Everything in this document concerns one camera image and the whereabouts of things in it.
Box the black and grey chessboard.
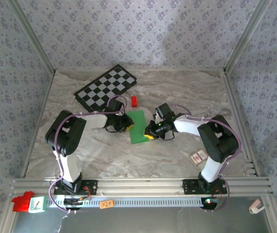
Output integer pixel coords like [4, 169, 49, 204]
[73, 64, 138, 116]

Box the small patterned card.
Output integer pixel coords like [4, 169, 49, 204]
[189, 149, 208, 166]

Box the orange tag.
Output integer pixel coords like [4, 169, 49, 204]
[99, 199, 115, 210]

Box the grey metal panel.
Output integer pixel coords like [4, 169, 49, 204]
[12, 207, 275, 233]

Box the white and green clock cube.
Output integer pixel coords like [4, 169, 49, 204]
[28, 196, 46, 214]

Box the white plastic hook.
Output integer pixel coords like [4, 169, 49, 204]
[248, 199, 266, 214]

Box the red clamp object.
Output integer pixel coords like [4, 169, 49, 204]
[11, 191, 35, 213]

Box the thin black left wrist cable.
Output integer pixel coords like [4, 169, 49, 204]
[105, 123, 120, 134]

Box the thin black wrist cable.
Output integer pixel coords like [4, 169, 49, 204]
[161, 128, 176, 142]
[105, 123, 120, 134]

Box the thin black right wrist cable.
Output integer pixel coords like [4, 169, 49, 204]
[161, 128, 176, 142]

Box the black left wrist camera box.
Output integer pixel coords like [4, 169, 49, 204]
[104, 98, 124, 115]

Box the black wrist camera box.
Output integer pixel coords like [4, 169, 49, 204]
[155, 102, 175, 121]
[104, 98, 124, 115]

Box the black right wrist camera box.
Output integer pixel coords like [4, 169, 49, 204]
[155, 102, 175, 121]

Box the aluminium frame rail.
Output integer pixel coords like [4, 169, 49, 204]
[10, 177, 274, 197]
[220, 69, 262, 177]
[20, 70, 55, 179]

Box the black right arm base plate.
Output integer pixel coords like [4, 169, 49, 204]
[182, 178, 227, 195]

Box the slotted grey cable tray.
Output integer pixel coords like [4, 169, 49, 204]
[46, 196, 207, 208]

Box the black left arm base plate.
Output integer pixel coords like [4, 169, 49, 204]
[53, 179, 98, 196]

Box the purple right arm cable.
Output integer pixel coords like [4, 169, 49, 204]
[170, 103, 242, 214]

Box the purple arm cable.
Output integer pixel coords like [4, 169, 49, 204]
[48, 94, 129, 214]
[170, 103, 242, 214]

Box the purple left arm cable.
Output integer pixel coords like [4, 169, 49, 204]
[48, 94, 129, 214]

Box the aluminium frame post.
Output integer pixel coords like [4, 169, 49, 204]
[262, 195, 277, 233]
[0, 196, 19, 233]
[223, 0, 274, 75]
[7, 0, 56, 75]

